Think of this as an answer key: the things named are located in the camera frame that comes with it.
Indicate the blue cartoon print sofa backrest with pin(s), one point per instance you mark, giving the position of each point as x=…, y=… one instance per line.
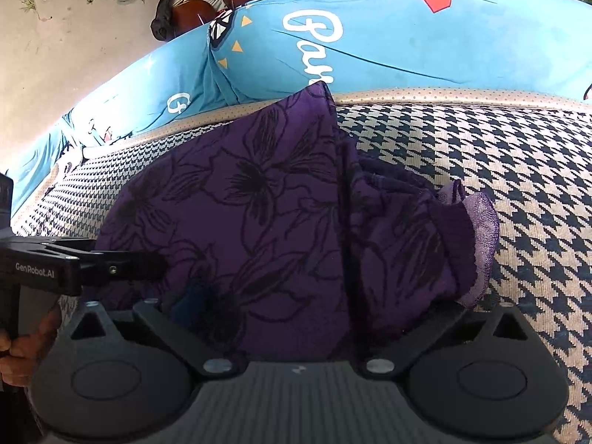
x=269, y=49

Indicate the purple floral red-lined garment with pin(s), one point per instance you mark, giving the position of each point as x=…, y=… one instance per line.
x=311, y=248

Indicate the houndstooth sofa seat cover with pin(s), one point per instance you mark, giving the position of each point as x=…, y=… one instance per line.
x=530, y=155

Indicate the person's left hand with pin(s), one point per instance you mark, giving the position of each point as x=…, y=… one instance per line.
x=23, y=354

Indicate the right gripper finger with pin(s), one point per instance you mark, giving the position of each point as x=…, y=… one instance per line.
x=190, y=308

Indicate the brown wooden chair left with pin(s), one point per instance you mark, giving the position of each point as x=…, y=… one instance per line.
x=192, y=14

